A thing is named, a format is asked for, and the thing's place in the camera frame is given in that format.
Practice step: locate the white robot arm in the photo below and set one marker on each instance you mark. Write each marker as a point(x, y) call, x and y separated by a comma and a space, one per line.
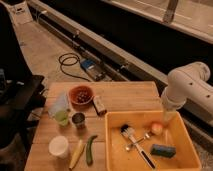
point(187, 82)

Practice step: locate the brown rectangular eraser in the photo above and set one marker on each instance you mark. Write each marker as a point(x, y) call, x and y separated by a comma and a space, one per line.
point(99, 106)

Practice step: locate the yellow plastic bin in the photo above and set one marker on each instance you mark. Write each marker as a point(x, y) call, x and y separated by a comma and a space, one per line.
point(174, 134)

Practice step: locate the blue green sponge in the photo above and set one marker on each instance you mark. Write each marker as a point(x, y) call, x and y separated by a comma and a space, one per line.
point(162, 150)

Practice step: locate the green plastic cup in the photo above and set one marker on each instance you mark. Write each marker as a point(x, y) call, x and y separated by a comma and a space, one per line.
point(61, 117)

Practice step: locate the white box device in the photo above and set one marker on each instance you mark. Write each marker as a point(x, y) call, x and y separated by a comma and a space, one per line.
point(20, 13)

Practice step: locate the peach apple toy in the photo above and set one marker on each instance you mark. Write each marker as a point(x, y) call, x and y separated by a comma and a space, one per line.
point(157, 128)

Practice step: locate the green cucumber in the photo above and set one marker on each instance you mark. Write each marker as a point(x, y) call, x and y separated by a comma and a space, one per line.
point(89, 157)

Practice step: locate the blue grey power box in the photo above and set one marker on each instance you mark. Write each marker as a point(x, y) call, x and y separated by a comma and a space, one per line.
point(92, 69)

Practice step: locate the clear plastic bag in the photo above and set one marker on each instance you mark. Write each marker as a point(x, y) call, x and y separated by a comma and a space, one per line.
point(61, 104)

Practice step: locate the black chair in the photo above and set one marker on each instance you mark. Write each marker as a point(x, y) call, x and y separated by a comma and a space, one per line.
point(19, 88)

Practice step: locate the red bowl with contents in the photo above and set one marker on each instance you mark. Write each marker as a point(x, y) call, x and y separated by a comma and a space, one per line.
point(81, 95)

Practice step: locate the small metal cup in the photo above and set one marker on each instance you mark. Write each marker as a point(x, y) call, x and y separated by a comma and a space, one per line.
point(79, 120)

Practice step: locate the metal spoon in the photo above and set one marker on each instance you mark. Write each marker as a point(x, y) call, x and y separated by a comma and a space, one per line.
point(146, 136)

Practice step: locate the white paper cup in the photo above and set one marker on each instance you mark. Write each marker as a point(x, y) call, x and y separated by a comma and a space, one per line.
point(59, 147)

